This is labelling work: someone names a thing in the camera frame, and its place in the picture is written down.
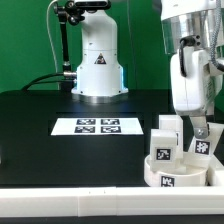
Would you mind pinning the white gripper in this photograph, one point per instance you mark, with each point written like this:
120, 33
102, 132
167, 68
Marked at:
193, 93

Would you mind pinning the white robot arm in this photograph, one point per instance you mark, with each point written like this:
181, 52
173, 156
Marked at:
193, 30

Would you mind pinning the white round stool seat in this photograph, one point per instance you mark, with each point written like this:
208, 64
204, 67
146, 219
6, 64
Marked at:
183, 176

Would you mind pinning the white marker sheet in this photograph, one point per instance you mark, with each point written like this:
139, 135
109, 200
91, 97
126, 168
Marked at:
96, 126

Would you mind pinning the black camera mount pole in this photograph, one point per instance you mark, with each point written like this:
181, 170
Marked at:
73, 12

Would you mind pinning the white L-shaped wall fixture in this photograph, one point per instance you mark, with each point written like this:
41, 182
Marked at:
113, 201

